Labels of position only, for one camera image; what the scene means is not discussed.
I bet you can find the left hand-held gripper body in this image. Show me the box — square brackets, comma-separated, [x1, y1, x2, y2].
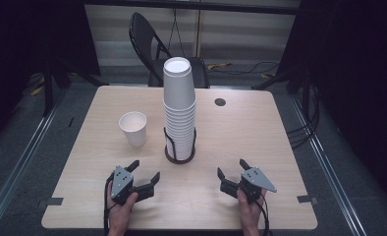
[110, 165, 140, 207]

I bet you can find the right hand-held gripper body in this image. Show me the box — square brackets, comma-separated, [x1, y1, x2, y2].
[236, 166, 278, 205]

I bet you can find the single white paper cup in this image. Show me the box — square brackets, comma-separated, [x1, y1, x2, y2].
[118, 111, 148, 148]

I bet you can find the black wire cup holder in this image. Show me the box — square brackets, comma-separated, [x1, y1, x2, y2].
[163, 127, 197, 165]

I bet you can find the stack of white paper cups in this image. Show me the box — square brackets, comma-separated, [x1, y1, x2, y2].
[162, 56, 197, 161]

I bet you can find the person's left hand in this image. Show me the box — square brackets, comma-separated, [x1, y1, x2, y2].
[106, 191, 139, 231]

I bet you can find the person's right hand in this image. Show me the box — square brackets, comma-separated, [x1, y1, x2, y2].
[236, 188, 268, 231]

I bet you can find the grey tape strip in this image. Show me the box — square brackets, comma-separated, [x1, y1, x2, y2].
[296, 195, 318, 205]
[46, 197, 65, 207]

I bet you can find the black metal stand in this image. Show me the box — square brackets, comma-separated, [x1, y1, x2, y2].
[41, 63, 108, 118]

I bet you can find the black folding chair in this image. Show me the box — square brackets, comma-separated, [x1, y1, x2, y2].
[129, 12, 211, 89]

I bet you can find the left hand-held gripper cable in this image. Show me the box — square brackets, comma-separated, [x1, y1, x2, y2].
[103, 172, 116, 236]

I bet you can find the hand-held gripper cable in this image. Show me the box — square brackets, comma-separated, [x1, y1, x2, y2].
[254, 193, 274, 236]
[103, 172, 116, 236]

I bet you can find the right hand-held gripper cable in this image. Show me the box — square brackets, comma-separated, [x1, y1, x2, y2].
[254, 193, 274, 236]

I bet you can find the metal floor rail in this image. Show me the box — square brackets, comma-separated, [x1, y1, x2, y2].
[288, 94, 367, 236]
[0, 86, 70, 230]

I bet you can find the bundle of black floor cables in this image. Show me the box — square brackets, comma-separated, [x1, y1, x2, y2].
[286, 83, 321, 150]

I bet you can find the black floor cable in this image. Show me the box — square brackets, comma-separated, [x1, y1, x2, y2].
[212, 60, 281, 76]

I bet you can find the yellow floor cable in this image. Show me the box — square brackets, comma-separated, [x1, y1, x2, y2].
[206, 62, 233, 71]

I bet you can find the thin black hanging cable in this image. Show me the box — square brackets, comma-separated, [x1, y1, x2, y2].
[167, 8, 184, 58]

